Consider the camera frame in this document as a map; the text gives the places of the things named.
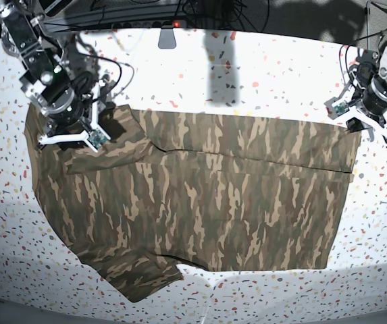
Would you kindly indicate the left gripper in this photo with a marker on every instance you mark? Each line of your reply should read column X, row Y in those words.
column 367, row 108

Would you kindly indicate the grey camera mount base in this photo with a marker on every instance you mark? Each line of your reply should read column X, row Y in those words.
column 167, row 40

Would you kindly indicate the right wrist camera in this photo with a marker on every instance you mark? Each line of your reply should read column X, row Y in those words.
column 97, row 138

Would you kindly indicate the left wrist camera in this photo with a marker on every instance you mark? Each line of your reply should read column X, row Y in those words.
column 336, row 108

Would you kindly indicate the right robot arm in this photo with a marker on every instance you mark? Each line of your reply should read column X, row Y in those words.
column 48, row 81

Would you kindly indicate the metal stand pole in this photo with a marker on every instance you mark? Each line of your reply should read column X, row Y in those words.
column 376, row 23

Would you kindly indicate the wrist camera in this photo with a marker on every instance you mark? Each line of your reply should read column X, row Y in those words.
column 336, row 108
column 97, row 138

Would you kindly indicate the black power strip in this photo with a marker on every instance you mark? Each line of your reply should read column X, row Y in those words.
column 150, row 24

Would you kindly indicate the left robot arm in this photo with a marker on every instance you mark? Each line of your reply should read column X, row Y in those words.
column 368, row 65

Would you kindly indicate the camouflage T-shirt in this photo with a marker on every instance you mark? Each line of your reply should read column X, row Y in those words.
column 219, row 192

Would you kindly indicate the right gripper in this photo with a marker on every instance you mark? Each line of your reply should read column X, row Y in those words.
column 70, row 128

